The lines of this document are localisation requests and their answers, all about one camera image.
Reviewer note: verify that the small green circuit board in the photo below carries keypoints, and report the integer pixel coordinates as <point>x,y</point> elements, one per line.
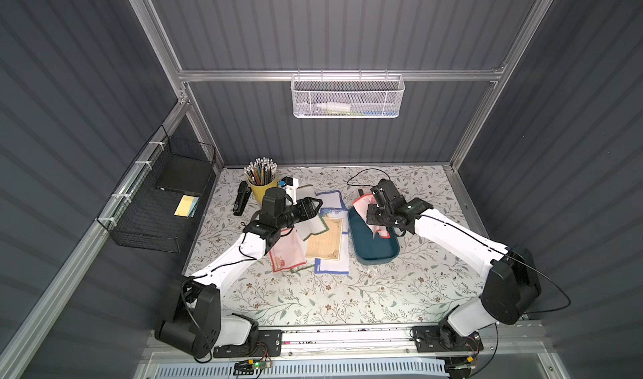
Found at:
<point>251,367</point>

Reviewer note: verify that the white wire mesh basket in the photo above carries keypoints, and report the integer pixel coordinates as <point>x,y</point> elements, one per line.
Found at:
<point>372,96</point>

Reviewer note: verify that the black notebook in basket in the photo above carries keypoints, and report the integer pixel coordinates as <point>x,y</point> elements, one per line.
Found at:
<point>185,175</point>

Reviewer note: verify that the yellow pencil cup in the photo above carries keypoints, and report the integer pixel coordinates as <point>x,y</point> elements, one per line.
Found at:
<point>260,191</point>

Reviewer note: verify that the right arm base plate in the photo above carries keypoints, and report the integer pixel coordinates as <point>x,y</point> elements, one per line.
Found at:
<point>434,338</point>

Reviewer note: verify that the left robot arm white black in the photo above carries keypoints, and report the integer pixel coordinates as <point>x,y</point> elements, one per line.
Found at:
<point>191,318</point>

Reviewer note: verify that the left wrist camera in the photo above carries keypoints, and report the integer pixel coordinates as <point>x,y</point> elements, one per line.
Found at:
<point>289,185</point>

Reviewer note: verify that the white bottle in basket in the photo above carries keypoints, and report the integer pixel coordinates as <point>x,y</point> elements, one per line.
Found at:
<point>333,108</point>

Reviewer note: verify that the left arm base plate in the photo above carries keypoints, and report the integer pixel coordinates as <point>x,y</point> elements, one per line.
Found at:
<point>269,343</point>

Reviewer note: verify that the black stapler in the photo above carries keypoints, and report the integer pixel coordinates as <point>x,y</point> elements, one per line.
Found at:
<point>243,194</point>

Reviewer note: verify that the bundle of pencils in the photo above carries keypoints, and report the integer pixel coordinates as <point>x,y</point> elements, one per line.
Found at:
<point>261,171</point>

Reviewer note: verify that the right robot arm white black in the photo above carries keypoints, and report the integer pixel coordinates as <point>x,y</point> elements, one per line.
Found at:
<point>511,281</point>

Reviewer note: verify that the yellow sticky note pad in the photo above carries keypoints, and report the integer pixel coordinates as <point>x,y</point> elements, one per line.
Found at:
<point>187,206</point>

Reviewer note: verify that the beige ornate stationery paper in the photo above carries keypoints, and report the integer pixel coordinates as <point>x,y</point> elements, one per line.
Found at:
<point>326,245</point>

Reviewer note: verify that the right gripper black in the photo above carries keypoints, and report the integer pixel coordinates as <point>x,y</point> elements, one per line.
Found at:
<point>378,213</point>

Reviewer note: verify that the blue floral paper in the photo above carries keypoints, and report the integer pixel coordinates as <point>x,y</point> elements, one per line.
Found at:
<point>341,266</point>
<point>334,213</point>

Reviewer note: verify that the black wire wall basket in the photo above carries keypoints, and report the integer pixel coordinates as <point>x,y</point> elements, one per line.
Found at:
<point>144,215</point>

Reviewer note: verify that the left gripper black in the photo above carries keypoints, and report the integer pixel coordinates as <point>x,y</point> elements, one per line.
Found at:
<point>306,210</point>

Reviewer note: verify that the teal plastic storage box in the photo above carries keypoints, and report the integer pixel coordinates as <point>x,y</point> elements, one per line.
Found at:
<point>371,249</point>

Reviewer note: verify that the red bordered stationery paper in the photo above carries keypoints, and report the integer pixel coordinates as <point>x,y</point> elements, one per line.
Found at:
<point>288,253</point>

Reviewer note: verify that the blue bordered stationery paper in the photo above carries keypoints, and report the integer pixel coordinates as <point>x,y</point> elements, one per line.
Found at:
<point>332,199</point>

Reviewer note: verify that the white perforated cable tray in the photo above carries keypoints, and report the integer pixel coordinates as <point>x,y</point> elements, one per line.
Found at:
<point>402,367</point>

